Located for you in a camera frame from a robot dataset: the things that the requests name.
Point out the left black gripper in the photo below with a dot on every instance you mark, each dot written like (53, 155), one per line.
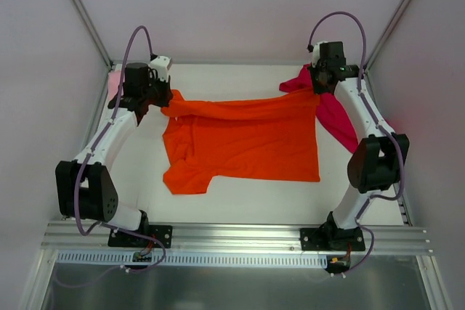
(162, 94)

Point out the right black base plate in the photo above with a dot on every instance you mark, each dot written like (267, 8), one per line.
(329, 237)

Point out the aluminium frame post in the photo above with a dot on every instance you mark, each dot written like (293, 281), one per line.
(91, 30)
(392, 24)

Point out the orange t shirt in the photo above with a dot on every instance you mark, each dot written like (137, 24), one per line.
(266, 139)

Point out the left aluminium frame post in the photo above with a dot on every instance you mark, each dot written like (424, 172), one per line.
(91, 30)

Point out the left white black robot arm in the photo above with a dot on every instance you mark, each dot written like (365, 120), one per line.
(85, 188)

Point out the right aluminium frame post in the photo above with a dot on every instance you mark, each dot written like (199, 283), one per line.
(392, 24)

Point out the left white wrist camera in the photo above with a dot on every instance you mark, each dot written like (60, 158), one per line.
(159, 67)

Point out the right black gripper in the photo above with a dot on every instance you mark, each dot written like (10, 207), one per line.
(320, 80)

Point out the white slotted cable duct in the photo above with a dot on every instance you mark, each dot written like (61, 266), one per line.
(250, 260)

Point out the front aluminium rail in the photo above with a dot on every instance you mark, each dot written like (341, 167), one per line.
(241, 238)

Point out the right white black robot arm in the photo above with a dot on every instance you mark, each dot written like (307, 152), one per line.
(376, 168)

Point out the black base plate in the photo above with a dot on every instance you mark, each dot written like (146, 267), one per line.
(329, 237)
(158, 235)

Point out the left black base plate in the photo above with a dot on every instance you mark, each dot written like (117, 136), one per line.
(158, 235)

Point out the folded pink t shirt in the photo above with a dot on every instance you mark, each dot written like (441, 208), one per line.
(113, 83)

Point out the magenta t shirt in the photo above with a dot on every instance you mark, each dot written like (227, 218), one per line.
(330, 112)

